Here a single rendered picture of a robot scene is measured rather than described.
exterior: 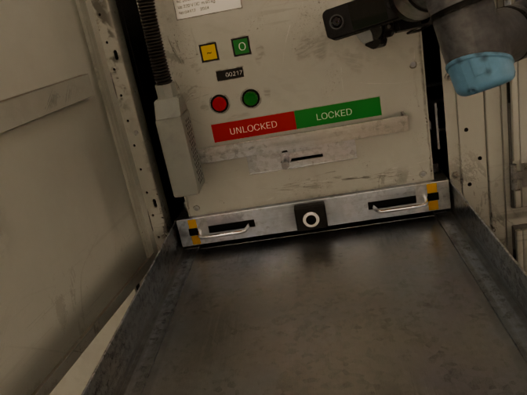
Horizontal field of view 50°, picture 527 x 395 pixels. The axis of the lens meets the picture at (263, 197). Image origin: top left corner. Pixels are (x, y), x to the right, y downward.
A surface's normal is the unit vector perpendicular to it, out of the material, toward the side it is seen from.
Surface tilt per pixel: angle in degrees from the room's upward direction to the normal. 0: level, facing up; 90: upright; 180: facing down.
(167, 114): 60
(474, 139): 90
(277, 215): 90
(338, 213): 90
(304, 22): 90
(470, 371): 0
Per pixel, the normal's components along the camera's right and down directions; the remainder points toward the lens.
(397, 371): -0.18, -0.93
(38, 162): 0.96, -0.10
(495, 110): -0.06, 0.34
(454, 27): -0.60, 0.29
